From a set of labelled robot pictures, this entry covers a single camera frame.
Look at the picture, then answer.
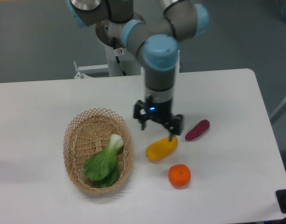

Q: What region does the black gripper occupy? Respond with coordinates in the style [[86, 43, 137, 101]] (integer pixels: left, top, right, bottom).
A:
[[133, 95, 183, 141]]

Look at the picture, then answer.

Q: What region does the green bok choy vegetable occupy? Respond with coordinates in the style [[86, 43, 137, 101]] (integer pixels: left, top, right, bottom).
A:
[[84, 134, 124, 188]]

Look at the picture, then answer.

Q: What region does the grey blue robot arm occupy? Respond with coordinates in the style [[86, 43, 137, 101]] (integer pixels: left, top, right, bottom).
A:
[[66, 0, 209, 137]]

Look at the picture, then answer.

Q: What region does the woven wicker basket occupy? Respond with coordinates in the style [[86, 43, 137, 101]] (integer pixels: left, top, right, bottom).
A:
[[63, 108, 133, 195]]

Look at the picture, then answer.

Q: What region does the yellow mango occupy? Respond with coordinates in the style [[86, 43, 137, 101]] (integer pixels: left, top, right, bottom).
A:
[[146, 137, 178, 162]]

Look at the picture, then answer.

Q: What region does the purple sweet potato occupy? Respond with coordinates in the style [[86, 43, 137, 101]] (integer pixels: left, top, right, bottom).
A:
[[185, 119, 210, 141]]

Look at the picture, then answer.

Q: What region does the orange tangerine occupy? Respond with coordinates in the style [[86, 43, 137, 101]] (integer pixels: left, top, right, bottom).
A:
[[168, 164, 191, 188]]

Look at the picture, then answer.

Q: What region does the black box at table edge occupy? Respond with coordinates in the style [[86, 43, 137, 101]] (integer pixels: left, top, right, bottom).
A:
[[275, 189, 286, 214]]

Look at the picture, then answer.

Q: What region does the white frame leg right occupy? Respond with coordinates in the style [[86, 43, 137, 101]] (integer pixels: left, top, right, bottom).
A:
[[269, 96, 286, 125]]

